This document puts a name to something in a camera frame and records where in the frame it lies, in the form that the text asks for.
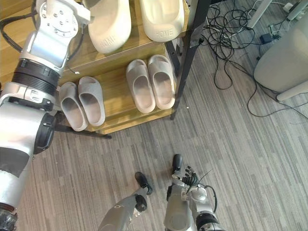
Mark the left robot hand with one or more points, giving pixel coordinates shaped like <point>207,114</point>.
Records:
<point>89,3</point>

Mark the silver left robot leg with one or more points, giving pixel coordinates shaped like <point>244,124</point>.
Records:
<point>125,209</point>

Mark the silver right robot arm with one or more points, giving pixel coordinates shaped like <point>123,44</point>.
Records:
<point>200,196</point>

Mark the cream rounded seat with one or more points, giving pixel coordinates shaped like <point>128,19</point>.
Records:
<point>284,62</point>

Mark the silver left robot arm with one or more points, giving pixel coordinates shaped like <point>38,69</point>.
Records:
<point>21,125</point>

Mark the silver robot leg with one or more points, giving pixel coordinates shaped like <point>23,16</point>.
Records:
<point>125,209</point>
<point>176,207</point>

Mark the black power adapter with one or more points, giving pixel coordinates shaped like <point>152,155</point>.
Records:
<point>265,38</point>

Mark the silver right robot leg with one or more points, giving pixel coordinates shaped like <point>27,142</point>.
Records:
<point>176,207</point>

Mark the grey slide slipper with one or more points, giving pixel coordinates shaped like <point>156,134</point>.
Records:
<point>91,106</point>
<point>72,110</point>

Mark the wooden shoe rack black frame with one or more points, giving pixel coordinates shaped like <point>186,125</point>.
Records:
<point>115,71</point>

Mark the beige slide slipper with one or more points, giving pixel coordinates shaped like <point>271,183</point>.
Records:
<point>163,89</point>
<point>142,91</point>

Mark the cream HOME slipper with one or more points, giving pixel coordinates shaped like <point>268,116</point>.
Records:
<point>109,24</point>
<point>163,19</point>

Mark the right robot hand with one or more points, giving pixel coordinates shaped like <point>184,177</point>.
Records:
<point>190,177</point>

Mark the white power strip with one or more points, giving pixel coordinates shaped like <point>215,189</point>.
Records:
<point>296,12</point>

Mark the white desk leg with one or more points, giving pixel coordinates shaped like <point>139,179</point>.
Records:
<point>259,13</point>

